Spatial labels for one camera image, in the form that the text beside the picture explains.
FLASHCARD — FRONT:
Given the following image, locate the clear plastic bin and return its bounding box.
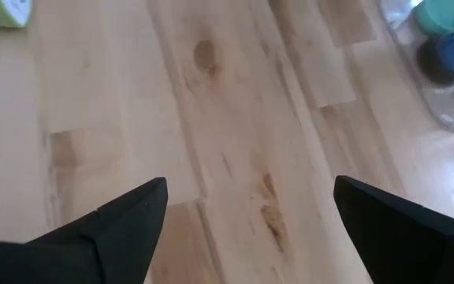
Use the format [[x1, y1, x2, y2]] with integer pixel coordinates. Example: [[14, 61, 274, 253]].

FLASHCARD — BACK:
[[378, 0, 454, 133]]

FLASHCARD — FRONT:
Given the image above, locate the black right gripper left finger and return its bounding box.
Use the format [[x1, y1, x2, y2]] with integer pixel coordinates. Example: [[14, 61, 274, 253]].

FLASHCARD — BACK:
[[0, 177, 169, 284]]

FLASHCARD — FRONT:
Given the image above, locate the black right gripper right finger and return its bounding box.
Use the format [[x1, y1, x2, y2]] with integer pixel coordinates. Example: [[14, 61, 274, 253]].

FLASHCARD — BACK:
[[333, 175, 454, 284]]

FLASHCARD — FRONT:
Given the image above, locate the black hourglass blue sand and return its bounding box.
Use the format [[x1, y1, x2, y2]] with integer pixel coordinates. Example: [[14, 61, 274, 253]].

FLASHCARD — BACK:
[[415, 31, 454, 87]]

